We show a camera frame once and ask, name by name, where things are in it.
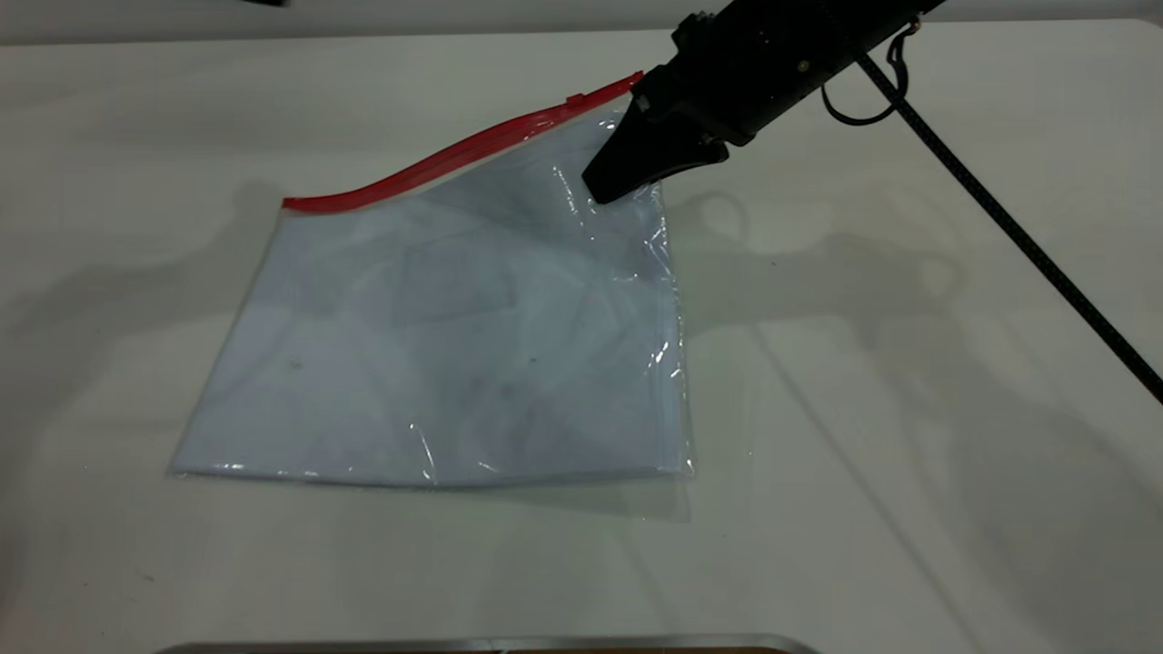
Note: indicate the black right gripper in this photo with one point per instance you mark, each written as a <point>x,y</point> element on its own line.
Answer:
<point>763,64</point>

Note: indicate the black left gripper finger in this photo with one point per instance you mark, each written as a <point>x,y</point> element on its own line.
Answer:
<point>265,3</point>

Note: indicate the clear plastic zip bag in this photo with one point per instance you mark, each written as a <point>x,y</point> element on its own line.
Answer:
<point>436,363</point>

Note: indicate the metal edge strip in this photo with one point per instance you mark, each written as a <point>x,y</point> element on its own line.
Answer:
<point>491,646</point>

